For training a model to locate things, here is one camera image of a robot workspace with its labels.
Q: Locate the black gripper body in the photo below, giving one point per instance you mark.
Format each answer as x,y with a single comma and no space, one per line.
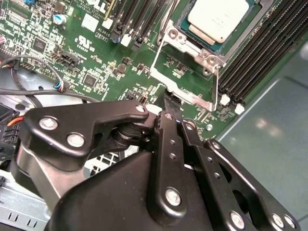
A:
108,204

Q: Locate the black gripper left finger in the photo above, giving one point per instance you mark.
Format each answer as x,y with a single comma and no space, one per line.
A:
108,113

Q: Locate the metal socket cover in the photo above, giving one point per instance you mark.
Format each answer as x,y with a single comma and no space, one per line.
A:
192,97

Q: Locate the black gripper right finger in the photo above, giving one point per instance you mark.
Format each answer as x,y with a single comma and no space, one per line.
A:
207,168

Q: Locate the silver CPU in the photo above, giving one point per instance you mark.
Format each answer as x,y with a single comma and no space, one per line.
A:
216,19

